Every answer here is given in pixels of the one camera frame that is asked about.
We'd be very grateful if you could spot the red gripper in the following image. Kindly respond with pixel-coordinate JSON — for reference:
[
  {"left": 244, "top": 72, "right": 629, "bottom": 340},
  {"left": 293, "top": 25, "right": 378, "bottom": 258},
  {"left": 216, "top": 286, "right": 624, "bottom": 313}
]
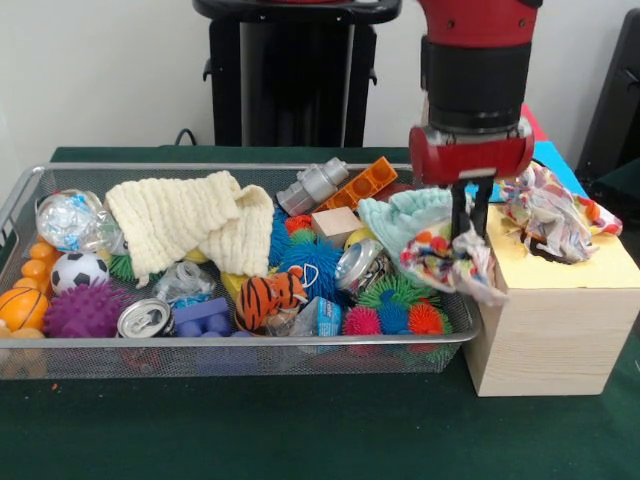
[{"left": 408, "top": 117, "right": 536, "bottom": 242}]

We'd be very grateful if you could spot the colourful printed paper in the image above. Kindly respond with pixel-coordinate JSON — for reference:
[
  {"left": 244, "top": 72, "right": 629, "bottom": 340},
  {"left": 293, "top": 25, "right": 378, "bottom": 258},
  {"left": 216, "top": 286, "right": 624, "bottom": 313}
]
[
  {"left": 499, "top": 162, "right": 625, "bottom": 265},
  {"left": 399, "top": 222, "right": 510, "bottom": 307}
]

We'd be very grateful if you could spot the light blue muslin cloth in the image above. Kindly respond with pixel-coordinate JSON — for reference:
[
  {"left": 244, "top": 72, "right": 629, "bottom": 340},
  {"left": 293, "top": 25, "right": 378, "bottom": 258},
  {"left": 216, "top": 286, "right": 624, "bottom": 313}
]
[{"left": 357, "top": 188, "right": 471, "bottom": 281}]

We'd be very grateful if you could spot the rainbow spiky caterpillar toy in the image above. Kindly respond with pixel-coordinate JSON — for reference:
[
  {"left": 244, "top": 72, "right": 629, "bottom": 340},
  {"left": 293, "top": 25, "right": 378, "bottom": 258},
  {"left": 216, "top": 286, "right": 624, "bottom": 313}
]
[{"left": 342, "top": 288, "right": 454, "bottom": 342}]

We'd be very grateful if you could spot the cream muslin cloth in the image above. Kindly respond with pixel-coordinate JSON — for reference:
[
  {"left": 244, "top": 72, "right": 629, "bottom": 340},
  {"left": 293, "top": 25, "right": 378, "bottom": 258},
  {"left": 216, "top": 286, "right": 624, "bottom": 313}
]
[{"left": 104, "top": 169, "right": 276, "bottom": 289}]

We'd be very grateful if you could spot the wooden box with three holes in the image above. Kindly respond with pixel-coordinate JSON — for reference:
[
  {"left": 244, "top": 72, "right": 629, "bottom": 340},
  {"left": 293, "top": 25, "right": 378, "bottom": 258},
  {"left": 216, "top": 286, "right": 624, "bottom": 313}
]
[{"left": 416, "top": 94, "right": 640, "bottom": 398}]

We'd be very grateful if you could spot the green spiky ball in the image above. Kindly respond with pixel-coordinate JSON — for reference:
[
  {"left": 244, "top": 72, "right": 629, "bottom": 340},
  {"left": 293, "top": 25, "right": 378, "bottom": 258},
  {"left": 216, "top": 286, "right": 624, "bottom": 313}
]
[{"left": 357, "top": 275, "right": 442, "bottom": 307}]

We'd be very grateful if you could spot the green covered side table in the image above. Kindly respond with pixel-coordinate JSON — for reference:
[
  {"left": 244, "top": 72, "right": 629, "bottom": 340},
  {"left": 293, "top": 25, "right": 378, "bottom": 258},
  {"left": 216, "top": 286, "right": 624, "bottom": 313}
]
[{"left": 594, "top": 159, "right": 640, "bottom": 241}]

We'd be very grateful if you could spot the tiger plush toy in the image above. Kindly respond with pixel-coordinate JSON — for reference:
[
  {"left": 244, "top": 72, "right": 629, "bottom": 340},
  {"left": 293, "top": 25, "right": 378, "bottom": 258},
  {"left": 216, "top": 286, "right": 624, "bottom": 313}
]
[{"left": 234, "top": 272, "right": 310, "bottom": 332}]

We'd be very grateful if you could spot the purple toy brick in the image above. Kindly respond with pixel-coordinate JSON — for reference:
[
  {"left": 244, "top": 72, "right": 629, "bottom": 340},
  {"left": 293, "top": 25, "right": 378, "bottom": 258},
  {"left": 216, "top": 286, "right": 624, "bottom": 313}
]
[{"left": 172, "top": 297, "right": 234, "bottom": 337}]

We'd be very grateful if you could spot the silver drink can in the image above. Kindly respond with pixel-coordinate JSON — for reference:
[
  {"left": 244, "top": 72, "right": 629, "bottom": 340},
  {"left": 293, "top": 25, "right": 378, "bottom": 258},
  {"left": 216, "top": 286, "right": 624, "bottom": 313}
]
[{"left": 117, "top": 298, "right": 176, "bottom": 339}]

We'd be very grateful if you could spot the black white soccer ball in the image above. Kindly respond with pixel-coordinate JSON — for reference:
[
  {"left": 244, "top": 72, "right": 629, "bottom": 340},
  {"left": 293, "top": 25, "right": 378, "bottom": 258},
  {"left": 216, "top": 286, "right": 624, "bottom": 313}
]
[{"left": 49, "top": 252, "right": 111, "bottom": 296}]

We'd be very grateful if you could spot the purple knobbly ball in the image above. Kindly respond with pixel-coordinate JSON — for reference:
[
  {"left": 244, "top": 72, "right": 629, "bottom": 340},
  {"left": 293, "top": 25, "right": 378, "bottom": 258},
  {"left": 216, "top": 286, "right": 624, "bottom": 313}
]
[{"left": 42, "top": 279, "right": 126, "bottom": 340}]

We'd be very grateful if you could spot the crushed plastic water bottle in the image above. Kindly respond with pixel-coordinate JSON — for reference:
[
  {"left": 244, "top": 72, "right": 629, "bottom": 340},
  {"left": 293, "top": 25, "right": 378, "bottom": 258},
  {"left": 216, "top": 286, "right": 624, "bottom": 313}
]
[{"left": 35, "top": 188, "right": 124, "bottom": 254}]

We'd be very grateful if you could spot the orange toy basketball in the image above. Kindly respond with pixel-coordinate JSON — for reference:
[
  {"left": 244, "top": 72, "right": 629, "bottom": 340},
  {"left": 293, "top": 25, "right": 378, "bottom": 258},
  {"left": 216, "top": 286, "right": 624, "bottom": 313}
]
[{"left": 0, "top": 287, "right": 50, "bottom": 332}]

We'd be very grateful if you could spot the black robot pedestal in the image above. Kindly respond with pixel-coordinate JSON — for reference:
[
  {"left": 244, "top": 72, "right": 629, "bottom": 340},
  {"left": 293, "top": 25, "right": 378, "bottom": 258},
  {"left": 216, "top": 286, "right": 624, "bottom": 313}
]
[{"left": 192, "top": 0, "right": 404, "bottom": 148}]

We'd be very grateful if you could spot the wire mesh bin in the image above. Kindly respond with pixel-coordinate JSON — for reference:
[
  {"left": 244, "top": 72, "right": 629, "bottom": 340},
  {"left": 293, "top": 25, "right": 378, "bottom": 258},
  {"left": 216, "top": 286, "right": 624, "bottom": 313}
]
[{"left": 0, "top": 162, "right": 483, "bottom": 380}]

